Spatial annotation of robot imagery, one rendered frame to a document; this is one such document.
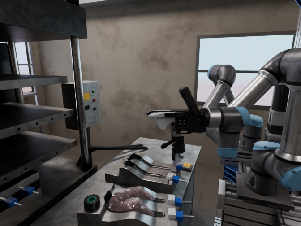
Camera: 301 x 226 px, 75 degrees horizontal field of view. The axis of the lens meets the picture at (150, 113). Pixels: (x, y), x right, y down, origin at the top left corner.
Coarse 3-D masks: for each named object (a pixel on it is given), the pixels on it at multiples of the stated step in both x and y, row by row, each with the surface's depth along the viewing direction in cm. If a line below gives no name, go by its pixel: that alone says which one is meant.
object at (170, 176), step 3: (168, 174) 129; (171, 174) 129; (168, 177) 127; (171, 177) 126; (174, 177) 128; (177, 177) 128; (171, 180) 127; (174, 180) 126; (177, 180) 126; (180, 180) 127
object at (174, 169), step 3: (171, 165) 137; (177, 165) 136; (180, 165) 136; (171, 168) 137; (174, 168) 136; (177, 168) 136; (180, 168) 135; (186, 168) 135; (189, 168) 134; (174, 171) 137
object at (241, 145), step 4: (244, 136) 139; (248, 136) 136; (244, 140) 138; (248, 140) 136; (252, 140) 135; (256, 140) 134; (260, 140) 136; (240, 144) 141; (244, 144) 139; (248, 144) 136; (252, 144) 134; (244, 148) 137; (248, 148) 135; (252, 148) 134
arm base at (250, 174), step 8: (248, 176) 96; (256, 176) 92; (264, 176) 90; (248, 184) 95; (256, 184) 91; (264, 184) 90; (272, 184) 89; (256, 192) 91; (264, 192) 90; (272, 192) 89
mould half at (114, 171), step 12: (144, 156) 153; (120, 168) 135; (132, 168) 135; (144, 168) 141; (108, 180) 142; (120, 180) 137; (132, 180) 133; (144, 180) 130; (156, 180) 128; (156, 192) 128; (168, 192) 125
